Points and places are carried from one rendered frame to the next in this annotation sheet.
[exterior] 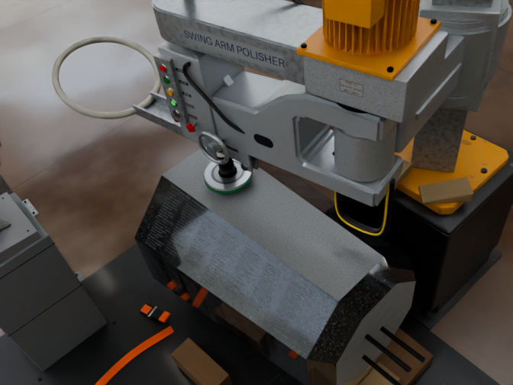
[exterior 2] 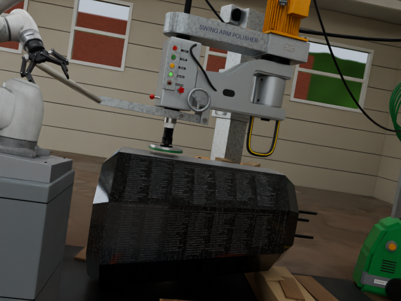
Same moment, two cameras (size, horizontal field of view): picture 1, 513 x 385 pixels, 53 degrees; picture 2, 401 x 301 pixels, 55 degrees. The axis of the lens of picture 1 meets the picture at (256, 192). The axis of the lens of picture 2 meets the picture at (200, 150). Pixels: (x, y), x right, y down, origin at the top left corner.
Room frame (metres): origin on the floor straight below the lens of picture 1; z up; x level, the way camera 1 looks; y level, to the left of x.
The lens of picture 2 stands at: (0.33, 2.17, 1.09)
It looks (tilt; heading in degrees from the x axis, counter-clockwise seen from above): 4 degrees down; 298
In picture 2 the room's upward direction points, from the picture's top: 9 degrees clockwise
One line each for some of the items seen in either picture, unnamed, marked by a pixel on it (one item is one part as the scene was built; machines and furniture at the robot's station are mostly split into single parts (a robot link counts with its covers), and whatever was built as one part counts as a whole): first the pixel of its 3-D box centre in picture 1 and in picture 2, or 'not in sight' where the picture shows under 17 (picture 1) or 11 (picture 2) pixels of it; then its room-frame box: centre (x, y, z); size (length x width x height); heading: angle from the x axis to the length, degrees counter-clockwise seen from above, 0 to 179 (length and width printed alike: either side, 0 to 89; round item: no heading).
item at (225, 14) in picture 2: not in sight; (231, 15); (1.78, -0.76, 2.00); 0.20 x 0.18 x 0.15; 124
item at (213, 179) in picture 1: (227, 173); (166, 147); (1.66, 0.11, 0.90); 0.21 x 0.21 x 0.01
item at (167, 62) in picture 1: (172, 89); (171, 65); (1.63, 0.24, 1.39); 0.08 x 0.03 x 0.28; 46
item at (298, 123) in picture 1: (292, 127); (234, 91); (1.38, -0.16, 1.33); 0.74 x 0.23 x 0.49; 46
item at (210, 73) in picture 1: (225, 95); (188, 80); (1.61, 0.05, 1.34); 0.36 x 0.22 x 0.45; 46
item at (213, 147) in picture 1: (218, 142); (197, 100); (1.49, 0.11, 1.22); 0.15 x 0.10 x 0.15; 46
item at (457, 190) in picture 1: (445, 190); (249, 165); (1.42, -0.79, 0.80); 0.20 x 0.10 x 0.05; 81
